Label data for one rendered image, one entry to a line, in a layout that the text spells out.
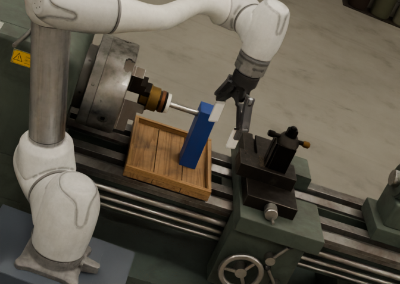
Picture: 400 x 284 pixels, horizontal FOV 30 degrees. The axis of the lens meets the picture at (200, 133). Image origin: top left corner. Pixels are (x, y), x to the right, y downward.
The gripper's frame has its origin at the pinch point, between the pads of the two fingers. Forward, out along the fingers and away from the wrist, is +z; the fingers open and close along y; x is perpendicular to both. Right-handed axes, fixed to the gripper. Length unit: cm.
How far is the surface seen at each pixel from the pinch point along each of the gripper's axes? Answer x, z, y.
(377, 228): 76, 31, 4
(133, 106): -10.2, 18.3, -39.5
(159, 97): -2.8, 12.7, -37.6
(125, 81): -18.7, 6.0, -33.1
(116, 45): -20.6, -0.4, -44.8
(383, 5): 470, 106, -483
